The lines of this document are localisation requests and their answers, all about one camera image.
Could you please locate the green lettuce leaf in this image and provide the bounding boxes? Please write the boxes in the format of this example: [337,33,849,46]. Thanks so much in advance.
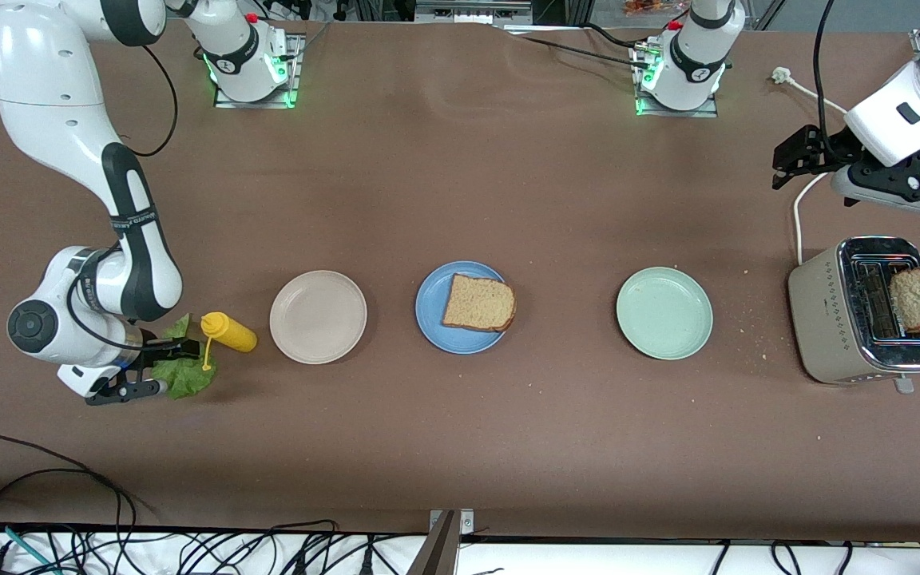
[150,314,219,401]

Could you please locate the yellow mustard squeeze bottle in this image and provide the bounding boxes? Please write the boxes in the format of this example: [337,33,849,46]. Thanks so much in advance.
[200,311,258,372]

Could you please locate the brown bread slice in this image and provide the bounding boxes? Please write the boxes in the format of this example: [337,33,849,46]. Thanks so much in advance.
[889,268,920,334]
[442,273,518,333]

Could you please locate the beige plate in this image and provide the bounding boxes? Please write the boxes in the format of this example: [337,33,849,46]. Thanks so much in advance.
[269,270,368,365]

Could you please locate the pale green plate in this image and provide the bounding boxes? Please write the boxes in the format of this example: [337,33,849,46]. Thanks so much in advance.
[616,267,714,361]

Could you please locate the blue plate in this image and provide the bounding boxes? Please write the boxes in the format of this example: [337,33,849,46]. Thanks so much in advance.
[415,261,514,355]

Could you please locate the beige chrome toaster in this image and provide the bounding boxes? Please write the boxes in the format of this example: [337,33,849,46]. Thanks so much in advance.
[787,236,920,394]

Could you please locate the grey metal box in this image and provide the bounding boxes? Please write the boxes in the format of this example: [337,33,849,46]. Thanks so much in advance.
[416,0,533,25]

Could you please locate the white toaster power cord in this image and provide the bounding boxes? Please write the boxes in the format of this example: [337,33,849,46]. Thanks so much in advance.
[771,67,848,264]

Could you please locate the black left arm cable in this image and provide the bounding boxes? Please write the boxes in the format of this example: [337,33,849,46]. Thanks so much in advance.
[813,0,841,157]

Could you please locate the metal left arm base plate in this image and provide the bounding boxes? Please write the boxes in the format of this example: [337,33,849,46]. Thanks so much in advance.
[632,44,720,119]

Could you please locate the teal cable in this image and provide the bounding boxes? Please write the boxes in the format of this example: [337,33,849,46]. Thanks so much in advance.
[0,519,55,574]

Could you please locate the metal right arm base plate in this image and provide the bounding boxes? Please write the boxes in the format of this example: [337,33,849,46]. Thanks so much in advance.
[214,34,303,109]

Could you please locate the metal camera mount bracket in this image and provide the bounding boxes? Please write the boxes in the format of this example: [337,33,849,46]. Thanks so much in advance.
[408,509,475,575]

